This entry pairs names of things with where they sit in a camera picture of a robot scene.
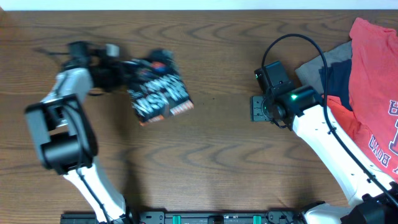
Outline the black orange-patterned jersey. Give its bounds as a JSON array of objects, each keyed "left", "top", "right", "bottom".
[{"left": 123, "top": 49, "right": 194, "bottom": 126}]

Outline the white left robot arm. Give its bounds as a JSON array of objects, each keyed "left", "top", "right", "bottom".
[{"left": 24, "top": 41, "right": 139, "bottom": 223}]

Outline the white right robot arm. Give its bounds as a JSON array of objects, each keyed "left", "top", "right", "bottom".
[{"left": 250, "top": 86, "right": 397, "bottom": 223}]

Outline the grey t-shirt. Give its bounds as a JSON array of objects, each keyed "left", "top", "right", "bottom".
[{"left": 295, "top": 41, "right": 352, "bottom": 94}]

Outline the navy blue t-shirt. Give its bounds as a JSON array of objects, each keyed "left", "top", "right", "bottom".
[{"left": 318, "top": 59, "right": 352, "bottom": 111}]

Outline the red printed t-shirt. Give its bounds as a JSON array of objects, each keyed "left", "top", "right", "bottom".
[{"left": 328, "top": 17, "right": 397, "bottom": 180}]

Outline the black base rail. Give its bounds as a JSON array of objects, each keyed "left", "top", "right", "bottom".
[{"left": 60, "top": 203, "right": 307, "bottom": 224}]

